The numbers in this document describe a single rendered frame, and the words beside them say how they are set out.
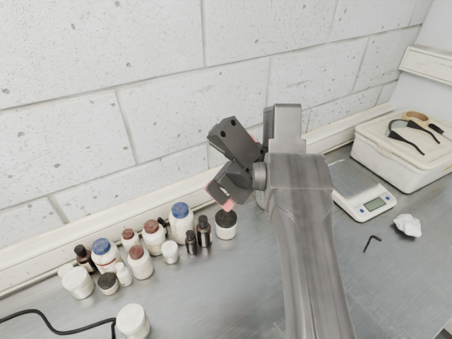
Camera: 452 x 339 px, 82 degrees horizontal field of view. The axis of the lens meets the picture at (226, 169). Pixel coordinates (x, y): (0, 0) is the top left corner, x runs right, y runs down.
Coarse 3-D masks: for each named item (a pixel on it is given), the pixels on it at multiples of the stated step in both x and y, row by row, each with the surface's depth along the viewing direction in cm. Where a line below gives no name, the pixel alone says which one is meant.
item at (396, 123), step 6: (396, 120) 99; (402, 120) 101; (408, 120) 101; (390, 126) 97; (396, 126) 103; (402, 126) 103; (408, 126) 102; (414, 126) 100; (420, 126) 98; (390, 132) 95; (426, 132) 97; (396, 138) 94; (402, 138) 92; (414, 144) 90; (420, 150) 90
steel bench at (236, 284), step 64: (448, 192) 96; (192, 256) 76; (256, 256) 76; (384, 256) 76; (448, 256) 76; (64, 320) 63; (192, 320) 63; (256, 320) 63; (384, 320) 63; (448, 320) 63
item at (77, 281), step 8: (72, 272) 65; (80, 272) 65; (88, 272) 67; (64, 280) 64; (72, 280) 64; (80, 280) 64; (88, 280) 65; (72, 288) 62; (80, 288) 64; (88, 288) 66; (72, 296) 66; (80, 296) 65
